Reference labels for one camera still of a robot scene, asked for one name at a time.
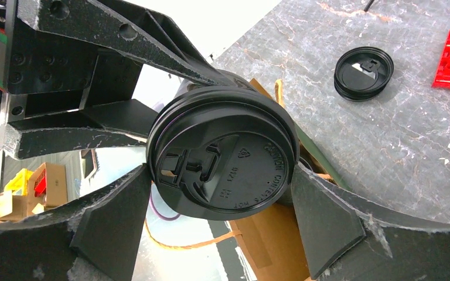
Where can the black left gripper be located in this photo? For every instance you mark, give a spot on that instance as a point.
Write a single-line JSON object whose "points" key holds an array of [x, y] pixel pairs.
{"points": [[58, 74]]}

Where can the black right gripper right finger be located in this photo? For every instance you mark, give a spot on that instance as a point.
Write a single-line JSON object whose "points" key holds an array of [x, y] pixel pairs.
{"points": [[347, 237]]}

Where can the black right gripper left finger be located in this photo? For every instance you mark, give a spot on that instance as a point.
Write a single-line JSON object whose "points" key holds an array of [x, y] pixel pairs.
{"points": [[94, 237]]}

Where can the green bag holder block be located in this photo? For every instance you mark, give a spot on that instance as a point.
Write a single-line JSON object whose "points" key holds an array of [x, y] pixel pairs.
{"points": [[317, 154]]}

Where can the brown paper bag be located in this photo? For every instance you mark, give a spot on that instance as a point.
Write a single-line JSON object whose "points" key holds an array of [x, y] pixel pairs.
{"points": [[228, 154]]}

